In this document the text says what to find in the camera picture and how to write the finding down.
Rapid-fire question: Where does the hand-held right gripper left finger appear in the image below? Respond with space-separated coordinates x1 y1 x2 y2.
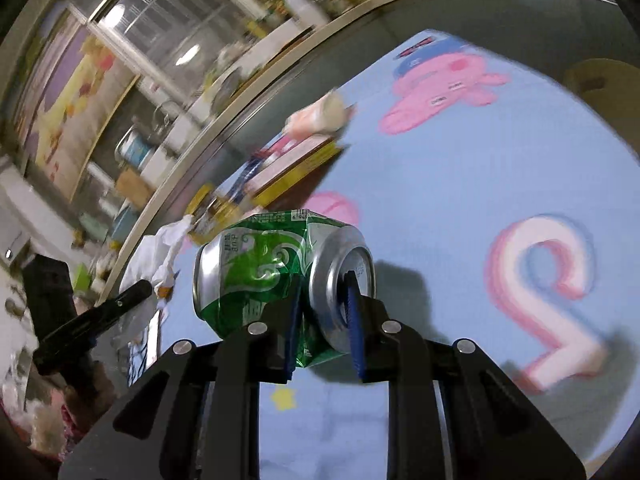
57 282 306 480

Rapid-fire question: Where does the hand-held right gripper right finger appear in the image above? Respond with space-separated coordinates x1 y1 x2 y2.
342 270 588 480

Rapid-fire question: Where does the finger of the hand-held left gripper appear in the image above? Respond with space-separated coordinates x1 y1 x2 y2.
34 280 153 376

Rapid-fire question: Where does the crushed green drink can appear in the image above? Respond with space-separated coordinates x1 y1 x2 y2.
192 210 377 368

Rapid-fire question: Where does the yellow box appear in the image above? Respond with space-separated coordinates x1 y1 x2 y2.
247 137 348 208

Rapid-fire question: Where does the paper cup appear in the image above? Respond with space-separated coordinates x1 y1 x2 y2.
285 89 357 142

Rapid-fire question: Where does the crumpled white tissue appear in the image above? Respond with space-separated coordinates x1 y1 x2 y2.
120 215 196 311

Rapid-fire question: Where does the blue cartoon printed mat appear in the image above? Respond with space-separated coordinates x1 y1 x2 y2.
127 30 633 480

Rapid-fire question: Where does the barred window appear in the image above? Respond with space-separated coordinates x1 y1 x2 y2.
89 0 263 88

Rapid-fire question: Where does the white plastic jug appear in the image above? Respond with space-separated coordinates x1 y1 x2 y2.
284 0 329 29

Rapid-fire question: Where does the wall poster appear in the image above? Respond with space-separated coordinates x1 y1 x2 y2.
10 10 142 201

